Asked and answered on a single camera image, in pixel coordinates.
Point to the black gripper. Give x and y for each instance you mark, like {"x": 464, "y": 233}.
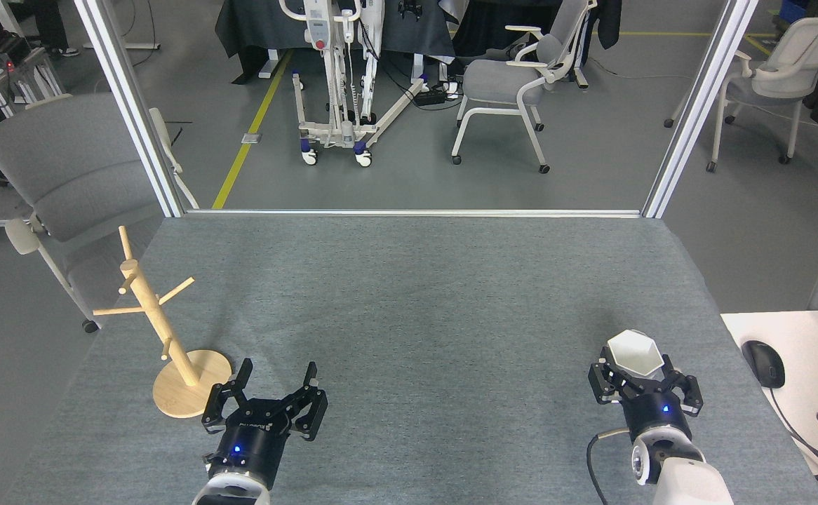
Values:
{"x": 251, "y": 445}
{"x": 654, "y": 410}

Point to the white hexagonal cup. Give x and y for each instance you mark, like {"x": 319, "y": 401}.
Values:
{"x": 635, "y": 354}

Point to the wooden cup rack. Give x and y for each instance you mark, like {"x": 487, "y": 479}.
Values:
{"x": 170, "y": 351}

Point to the black computer mouse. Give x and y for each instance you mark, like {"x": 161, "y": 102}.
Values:
{"x": 763, "y": 363}

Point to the white desk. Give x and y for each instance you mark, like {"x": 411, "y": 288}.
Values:
{"x": 816, "y": 351}

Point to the metal floor plate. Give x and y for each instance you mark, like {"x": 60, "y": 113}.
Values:
{"x": 252, "y": 138}

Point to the white stand on wheels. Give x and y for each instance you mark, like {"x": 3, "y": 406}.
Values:
{"x": 346, "y": 105}

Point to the white office chair grey seat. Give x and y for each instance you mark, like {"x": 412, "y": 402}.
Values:
{"x": 774, "y": 73}

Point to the black power strip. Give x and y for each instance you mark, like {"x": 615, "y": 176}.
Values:
{"x": 430, "y": 96}

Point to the black hanging jacket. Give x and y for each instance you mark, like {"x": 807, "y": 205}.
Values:
{"x": 609, "y": 21}

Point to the black cloth covered table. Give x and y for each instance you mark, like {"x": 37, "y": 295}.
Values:
{"x": 255, "y": 28}

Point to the blue box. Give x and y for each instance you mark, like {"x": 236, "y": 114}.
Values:
{"x": 793, "y": 8}

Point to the metal equipment cart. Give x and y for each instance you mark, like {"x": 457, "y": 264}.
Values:
{"x": 9, "y": 77}

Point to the person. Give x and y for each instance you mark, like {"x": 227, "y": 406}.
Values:
{"x": 51, "y": 24}

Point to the silver frame rail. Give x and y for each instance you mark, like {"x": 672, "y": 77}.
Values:
{"x": 416, "y": 212}

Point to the silver frame post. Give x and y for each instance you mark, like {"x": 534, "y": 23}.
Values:
{"x": 132, "y": 112}
{"x": 696, "y": 112}

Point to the grey chair with cream frame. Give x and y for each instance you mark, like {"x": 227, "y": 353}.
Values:
{"x": 72, "y": 168}

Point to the grey office chair white frame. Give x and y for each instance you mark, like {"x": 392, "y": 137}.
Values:
{"x": 500, "y": 81}

